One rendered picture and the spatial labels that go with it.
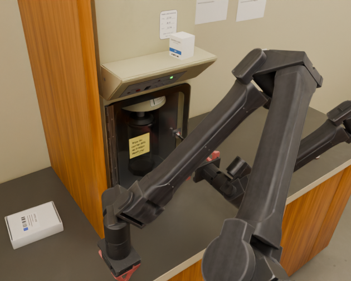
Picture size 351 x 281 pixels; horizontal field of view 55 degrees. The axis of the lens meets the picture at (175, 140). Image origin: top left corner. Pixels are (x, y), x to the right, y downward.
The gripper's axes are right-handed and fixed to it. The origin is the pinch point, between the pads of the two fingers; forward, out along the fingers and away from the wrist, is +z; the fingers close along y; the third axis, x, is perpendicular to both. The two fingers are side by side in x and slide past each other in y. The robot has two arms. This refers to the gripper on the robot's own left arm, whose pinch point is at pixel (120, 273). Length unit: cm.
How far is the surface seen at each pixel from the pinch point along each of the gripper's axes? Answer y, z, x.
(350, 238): 2, 110, -178
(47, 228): 35.7, 12.5, 7.8
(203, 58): 22, -41, -41
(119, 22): 33, -51, -20
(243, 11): 76, -34, -114
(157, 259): 7.8, 16.0, -16.8
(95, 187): 25.0, -7.1, -5.8
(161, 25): 33, -48, -33
